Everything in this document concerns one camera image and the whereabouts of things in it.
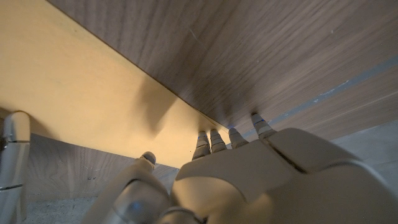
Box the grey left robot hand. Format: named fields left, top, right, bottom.
left=81, top=113, right=398, bottom=224

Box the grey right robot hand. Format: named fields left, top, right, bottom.
left=0, top=111, right=31, bottom=224

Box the orange origami paper sheet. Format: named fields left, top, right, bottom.
left=0, top=0, right=231, bottom=169

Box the grey tape outline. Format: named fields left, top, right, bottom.
left=239, top=55, right=398, bottom=136

